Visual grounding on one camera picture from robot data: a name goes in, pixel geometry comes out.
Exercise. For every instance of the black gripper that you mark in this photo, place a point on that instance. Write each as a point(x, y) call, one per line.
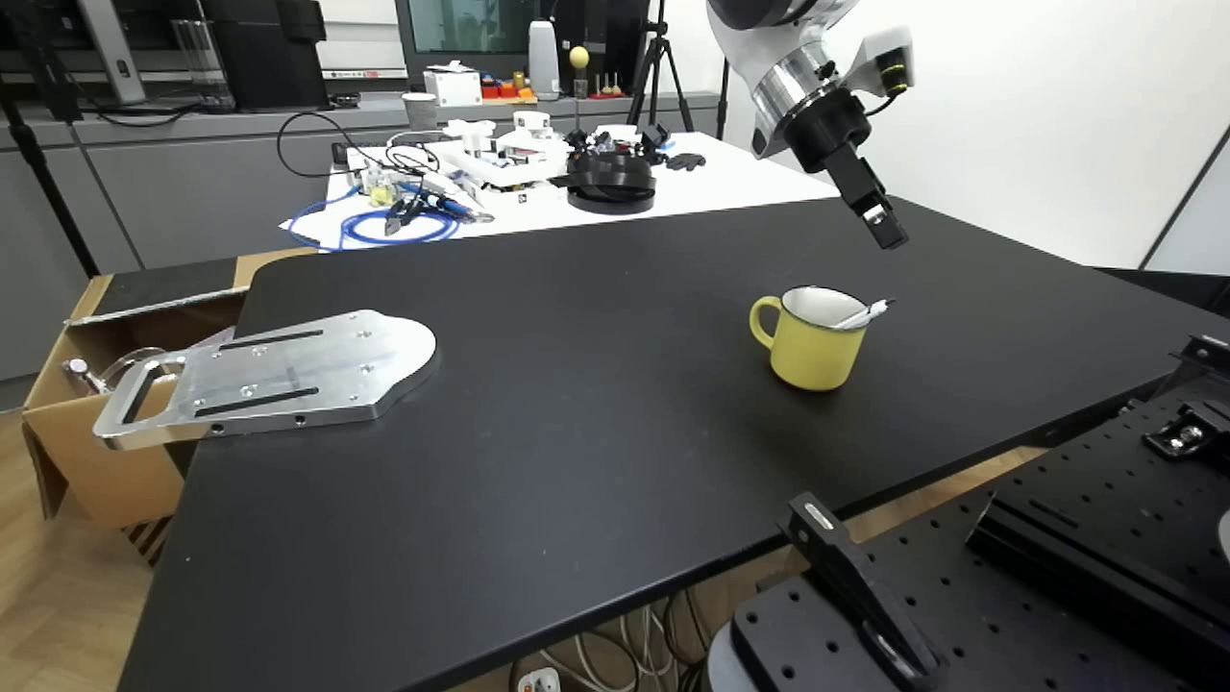
point(833, 130)

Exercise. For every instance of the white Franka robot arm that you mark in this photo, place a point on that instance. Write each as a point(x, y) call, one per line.
point(770, 39)

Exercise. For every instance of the white table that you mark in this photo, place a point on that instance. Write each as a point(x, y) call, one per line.
point(743, 176)

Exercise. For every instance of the yellow ceramic mug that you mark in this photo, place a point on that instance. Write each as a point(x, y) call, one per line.
point(807, 349)

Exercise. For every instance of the black hand controller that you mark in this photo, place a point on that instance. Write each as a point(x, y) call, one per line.
point(676, 160)

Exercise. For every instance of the black headset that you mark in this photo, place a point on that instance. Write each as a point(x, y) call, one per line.
point(611, 176)

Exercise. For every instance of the yellow ball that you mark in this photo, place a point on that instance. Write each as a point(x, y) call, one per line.
point(576, 60)

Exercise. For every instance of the white cylindrical speaker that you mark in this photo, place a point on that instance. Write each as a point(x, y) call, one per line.
point(544, 60)

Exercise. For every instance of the white electronics pile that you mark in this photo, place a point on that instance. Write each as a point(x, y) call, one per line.
point(503, 147)

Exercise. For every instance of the black table clamp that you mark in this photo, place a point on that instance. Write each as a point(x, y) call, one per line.
point(859, 597)

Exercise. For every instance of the small white box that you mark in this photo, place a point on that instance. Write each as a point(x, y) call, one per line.
point(452, 87)

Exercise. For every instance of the black perforated breadboard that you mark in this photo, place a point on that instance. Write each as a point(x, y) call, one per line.
point(1100, 639)

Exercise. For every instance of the white power strip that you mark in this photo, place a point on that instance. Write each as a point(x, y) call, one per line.
point(538, 678)

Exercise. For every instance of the flat aluminium plate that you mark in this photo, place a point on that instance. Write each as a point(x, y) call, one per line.
point(293, 369)

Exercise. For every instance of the black computer tower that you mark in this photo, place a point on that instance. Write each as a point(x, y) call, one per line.
point(270, 51)

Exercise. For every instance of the grey counter partition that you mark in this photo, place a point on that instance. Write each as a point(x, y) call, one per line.
point(168, 194)

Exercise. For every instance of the cardboard box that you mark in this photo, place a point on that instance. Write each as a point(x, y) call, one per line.
point(107, 483)

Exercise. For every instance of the black light stand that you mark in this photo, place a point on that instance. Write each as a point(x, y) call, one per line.
point(43, 176)

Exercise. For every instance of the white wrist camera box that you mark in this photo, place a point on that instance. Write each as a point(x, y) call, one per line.
point(884, 61)

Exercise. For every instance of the black camera tripod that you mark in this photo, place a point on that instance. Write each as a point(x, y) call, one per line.
point(660, 61)

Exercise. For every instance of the black mounting bracket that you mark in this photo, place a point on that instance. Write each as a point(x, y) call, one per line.
point(1185, 428)

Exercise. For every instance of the dark wall screen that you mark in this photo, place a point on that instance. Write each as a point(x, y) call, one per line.
point(472, 24)

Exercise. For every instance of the black aluminium extrusion rail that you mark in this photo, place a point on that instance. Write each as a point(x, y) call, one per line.
point(1100, 561)

